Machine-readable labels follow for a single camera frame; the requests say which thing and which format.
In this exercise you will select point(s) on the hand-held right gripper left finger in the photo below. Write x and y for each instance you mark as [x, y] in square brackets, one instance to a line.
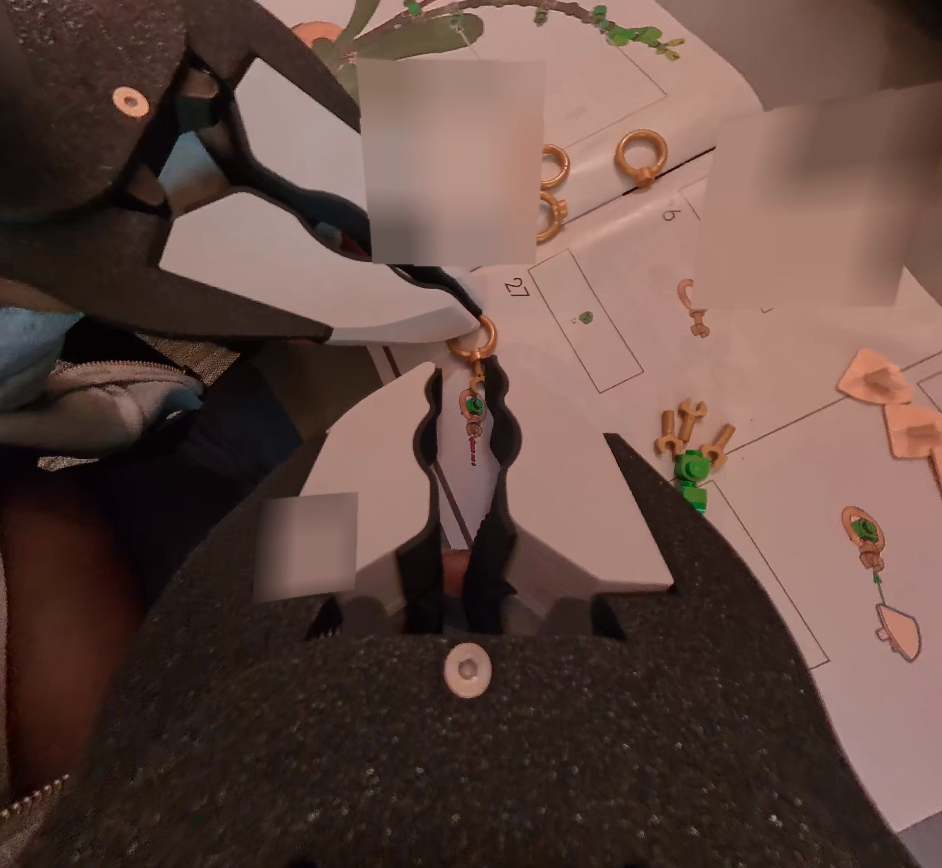
[383, 456]

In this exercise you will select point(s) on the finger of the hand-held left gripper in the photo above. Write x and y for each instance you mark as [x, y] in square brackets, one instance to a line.
[294, 132]
[257, 257]

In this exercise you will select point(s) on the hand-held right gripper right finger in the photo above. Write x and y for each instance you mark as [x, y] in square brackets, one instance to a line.
[581, 507]

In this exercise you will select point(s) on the green toy stud piece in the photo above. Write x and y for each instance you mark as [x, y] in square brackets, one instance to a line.
[690, 468]
[697, 498]

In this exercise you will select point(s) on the white instruction booklet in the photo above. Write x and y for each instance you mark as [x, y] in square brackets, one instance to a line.
[647, 272]

